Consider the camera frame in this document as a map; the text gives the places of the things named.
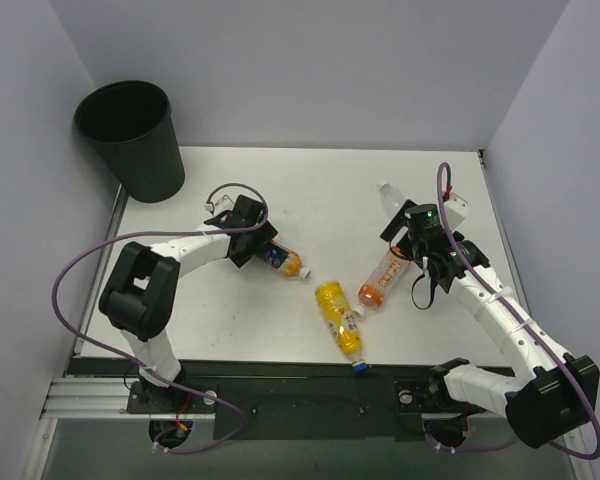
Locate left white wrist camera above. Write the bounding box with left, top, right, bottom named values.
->
left=204, top=195, right=234, bottom=216

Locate clear empty water bottle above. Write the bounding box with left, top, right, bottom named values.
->
left=378, top=182, right=406, bottom=220

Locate orange label clear bottle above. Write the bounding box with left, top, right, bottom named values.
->
left=353, top=246, right=410, bottom=317

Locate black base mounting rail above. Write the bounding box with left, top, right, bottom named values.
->
left=67, top=358, right=482, bottom=443

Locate black plastic trash bin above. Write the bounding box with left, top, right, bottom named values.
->
left=74, top=80, right=186, bottom=203

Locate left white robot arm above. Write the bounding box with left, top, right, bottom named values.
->
left=99, top=195, right=277, bottom=412

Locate orange and blue bottle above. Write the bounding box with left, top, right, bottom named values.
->
left=256, top=240, right=311, bottom=279

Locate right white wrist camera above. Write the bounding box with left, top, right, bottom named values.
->
left=439, top=193, right=469, bottom=232

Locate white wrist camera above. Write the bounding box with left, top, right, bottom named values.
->
left=204, top=195, right=234, bottom=216
left=439, top=193, right=469, bottom=232

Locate yellow bottle with blue cap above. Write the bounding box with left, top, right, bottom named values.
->
left=314, top=281, right=369, bottom=373

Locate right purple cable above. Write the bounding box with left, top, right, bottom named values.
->
left=427, top=162, right=600, bottom=461

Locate aluminium frame rail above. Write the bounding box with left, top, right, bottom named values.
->
left=41, top=378, right=129, bottom=420

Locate black strap loop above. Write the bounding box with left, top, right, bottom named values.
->
left=410, top=272, right=439, bottom=310

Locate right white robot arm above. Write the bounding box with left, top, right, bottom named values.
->
left=380, top=198, right=600, bottom=448

